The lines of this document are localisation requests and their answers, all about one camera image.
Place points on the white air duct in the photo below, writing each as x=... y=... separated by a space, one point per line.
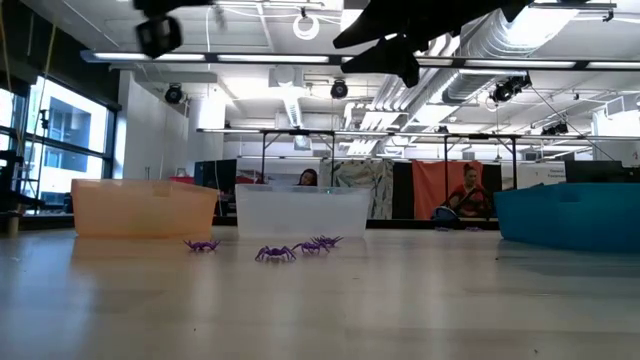
x=292 y=107

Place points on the silver ventilation duct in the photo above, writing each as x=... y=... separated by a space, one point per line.
x=500 y=55

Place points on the patterned fabric panel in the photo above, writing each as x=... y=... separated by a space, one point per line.
x=382 y=190

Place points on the large window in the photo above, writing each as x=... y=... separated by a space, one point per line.
x=70 y=130

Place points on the black partition panel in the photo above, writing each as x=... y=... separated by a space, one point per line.
x=403 y=190

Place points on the white banner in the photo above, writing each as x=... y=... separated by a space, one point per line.
x=542 y=175

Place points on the black spotlight cluster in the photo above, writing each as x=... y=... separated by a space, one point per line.
x=507 y=89
x=554 y=129

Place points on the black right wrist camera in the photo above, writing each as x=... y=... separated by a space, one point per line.
x=411 y=75

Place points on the black metal rack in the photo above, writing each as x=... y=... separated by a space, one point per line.
x=480 y=135
x=300 y=132

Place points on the black ceiling spotlight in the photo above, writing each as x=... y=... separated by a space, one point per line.
x=339 y=89
x=173 y=94

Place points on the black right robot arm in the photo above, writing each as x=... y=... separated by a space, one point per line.
x=512 y=6

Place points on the black shelf rack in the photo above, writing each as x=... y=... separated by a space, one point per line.
x=10 y=180

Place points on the red bin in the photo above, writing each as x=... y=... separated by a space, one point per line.
x=181 y=179

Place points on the person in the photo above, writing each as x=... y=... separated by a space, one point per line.
x=308 y=177
x=467 y=192

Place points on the dark blue round device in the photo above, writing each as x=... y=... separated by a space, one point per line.
x=445 y=215

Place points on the long light bar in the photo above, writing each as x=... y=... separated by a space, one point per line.
x=275 y=58

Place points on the orange curtain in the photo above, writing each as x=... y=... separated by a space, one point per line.
x=430 y=185

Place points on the teal plastic bin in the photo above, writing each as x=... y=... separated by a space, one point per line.
x=570 y=215

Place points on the orange plastic bin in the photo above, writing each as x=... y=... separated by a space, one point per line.
x=142 y=207

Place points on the clear plastic bin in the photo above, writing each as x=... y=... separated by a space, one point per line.
x=302 y=210

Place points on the white pipe bundle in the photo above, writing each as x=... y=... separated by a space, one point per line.
x=400 y=95

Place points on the wide black monitor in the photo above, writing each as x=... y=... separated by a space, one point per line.
x=600 y=171

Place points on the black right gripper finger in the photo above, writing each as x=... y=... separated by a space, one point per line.
x=385 y=20
x=385 y=55

